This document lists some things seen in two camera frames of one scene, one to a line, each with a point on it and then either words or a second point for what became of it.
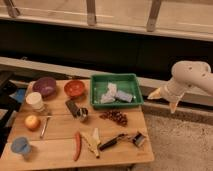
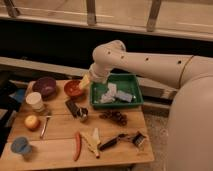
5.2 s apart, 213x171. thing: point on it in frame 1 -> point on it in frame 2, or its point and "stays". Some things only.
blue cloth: (19, 95) stays
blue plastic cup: (20, 145) stays
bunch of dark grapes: (119, 117) stays
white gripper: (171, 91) -> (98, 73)
